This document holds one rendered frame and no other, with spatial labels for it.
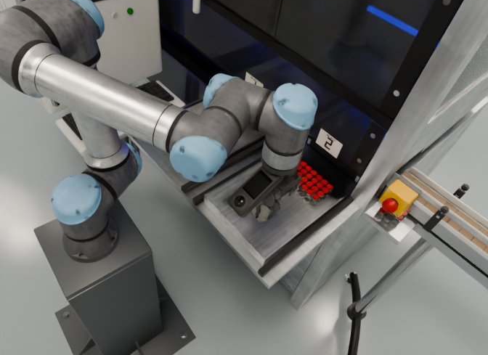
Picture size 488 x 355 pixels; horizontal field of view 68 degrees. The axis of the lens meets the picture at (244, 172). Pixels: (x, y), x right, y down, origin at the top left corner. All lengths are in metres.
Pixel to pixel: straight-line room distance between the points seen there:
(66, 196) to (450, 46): 0.91
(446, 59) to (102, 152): 0.81
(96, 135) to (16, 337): 1.24
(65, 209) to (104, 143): 0.18
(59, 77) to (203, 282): 1.45
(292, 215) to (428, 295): 1.31
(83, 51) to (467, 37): 0.75
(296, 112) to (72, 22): 0.45
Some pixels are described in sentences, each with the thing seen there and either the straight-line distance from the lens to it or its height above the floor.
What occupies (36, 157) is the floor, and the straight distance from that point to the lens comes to 2.55.
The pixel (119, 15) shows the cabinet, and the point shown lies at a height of 1.10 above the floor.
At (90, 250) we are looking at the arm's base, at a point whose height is 0.84.
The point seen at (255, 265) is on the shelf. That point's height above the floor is 0.88.
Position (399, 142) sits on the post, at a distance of 1.00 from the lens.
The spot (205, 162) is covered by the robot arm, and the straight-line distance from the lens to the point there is 0.53.
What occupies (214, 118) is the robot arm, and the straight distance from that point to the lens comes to 0.57.
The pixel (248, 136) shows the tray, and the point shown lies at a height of 0.88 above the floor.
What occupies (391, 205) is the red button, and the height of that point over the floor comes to 1.01.
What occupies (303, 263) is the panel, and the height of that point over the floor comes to 0.38.
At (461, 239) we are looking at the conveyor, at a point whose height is 0.93.
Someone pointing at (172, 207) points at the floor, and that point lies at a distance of 2.15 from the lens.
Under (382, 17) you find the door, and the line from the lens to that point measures 0.94.
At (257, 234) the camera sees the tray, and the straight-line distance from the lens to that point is 1.05.
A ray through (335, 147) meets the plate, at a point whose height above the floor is 1.02.
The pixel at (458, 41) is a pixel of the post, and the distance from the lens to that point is 0.87.
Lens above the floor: 1.77
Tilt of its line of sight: 49 degrees down
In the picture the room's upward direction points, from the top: 11 degrees clockwise
